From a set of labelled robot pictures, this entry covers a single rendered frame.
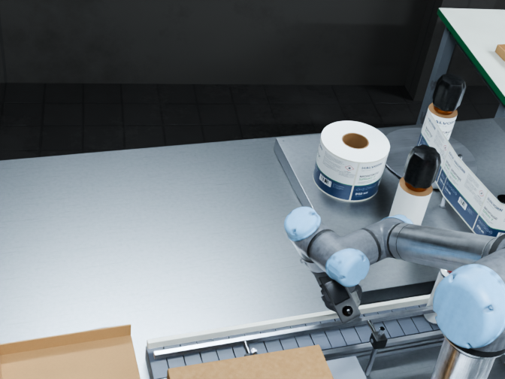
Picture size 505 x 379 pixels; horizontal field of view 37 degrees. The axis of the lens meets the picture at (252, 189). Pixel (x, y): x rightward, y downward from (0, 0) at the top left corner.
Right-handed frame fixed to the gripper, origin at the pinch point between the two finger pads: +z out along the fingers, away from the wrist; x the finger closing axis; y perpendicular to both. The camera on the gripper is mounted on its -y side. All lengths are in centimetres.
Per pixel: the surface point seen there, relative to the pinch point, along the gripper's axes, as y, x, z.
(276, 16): 243, -32, 79
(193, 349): -3.8, 33.3, -20.8
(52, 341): 13, 63, -26
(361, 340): -3.1, 1.4, 7.0
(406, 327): -1.7, -9.6, 13.4
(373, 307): 3.3, -4.9, 7.0
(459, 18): 164, -100, 75
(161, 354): -3.8, 39.4, -24.4
